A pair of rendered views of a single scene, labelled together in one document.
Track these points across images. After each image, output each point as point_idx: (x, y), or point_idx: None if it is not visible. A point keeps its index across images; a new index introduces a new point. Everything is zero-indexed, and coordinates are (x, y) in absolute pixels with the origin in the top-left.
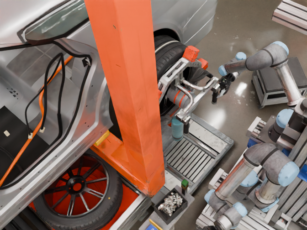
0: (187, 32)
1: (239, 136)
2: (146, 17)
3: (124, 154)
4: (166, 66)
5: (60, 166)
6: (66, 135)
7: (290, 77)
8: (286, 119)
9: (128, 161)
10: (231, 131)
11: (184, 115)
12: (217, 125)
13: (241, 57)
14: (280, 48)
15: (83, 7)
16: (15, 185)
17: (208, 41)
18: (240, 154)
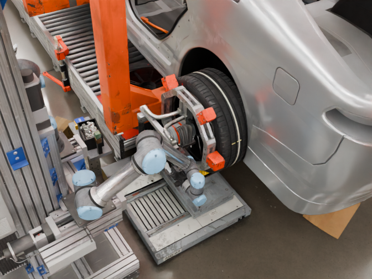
0: (257, 142)
1: (165, 278)
2: None
3: (141, 90)
4: (194, 91)
5: (145, 48)
6: (159, 38)
7: (117, 174)
8: (81, 173)
9: None
10: (176, 272)
11: (142, 111)
12: (191, 258)
13: (193, 176)
14: (148, 150)
15: None
16: (134, 16)
17: None
18: (141, 269)
